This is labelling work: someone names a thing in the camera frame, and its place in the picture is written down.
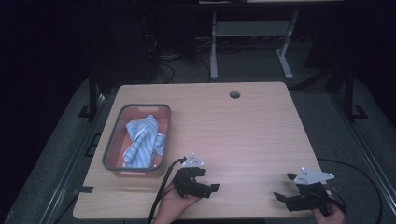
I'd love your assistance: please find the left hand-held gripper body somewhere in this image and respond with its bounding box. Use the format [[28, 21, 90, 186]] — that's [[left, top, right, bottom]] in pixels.
[[173, 152, 205, 198]]

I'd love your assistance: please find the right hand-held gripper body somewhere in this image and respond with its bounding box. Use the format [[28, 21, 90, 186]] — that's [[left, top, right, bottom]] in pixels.
[[288, 166, 335, 213]]

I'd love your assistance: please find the blue white striped cloth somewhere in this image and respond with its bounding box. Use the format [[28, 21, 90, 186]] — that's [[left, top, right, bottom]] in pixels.
[[122, 114, 166, 170]]

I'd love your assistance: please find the pink basket with grey rim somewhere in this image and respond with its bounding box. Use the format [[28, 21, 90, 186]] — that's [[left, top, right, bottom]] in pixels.
[[102, 103, 172, 179]]

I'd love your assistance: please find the person's left hand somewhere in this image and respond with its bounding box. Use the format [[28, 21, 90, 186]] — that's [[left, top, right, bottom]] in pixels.
[[151, 181, 202, 224]]

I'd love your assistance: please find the person's right hand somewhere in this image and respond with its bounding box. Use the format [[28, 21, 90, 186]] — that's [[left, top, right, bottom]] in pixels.
[[312, 202, 347, 224]]

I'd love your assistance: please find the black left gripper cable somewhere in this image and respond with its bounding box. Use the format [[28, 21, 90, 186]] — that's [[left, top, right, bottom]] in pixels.
[[147, 157, 188, 224]]

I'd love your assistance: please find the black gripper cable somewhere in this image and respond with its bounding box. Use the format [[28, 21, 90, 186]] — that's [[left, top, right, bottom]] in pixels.
[[317, 158, 384, 224], [147, 157, 188, 224]]

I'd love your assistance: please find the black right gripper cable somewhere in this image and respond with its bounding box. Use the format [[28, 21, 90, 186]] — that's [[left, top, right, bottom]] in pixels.
[[317, 158, 384, 224]]

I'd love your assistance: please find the metal frame rail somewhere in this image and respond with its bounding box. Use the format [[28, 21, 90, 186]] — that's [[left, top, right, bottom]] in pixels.
[[331, 92, 396, 217], [38, 92, 108, 224]]

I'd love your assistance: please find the black metal post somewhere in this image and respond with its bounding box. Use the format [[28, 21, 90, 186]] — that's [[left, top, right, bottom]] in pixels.
[[342, 66, 370, 121], [78, 73, 101, 121]]

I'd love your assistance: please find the black rail bracket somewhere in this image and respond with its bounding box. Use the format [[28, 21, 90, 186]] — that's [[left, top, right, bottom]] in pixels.
[[73, 185, 94, 194]]

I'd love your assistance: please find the tangle of floor cables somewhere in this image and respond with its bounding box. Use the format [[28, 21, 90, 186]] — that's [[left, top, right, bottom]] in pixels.
[[143, 34, 213, 84]]

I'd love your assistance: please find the grey metal desk frame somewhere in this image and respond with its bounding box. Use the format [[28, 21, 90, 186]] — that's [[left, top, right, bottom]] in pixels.
[[199, 0, 344, 81]]

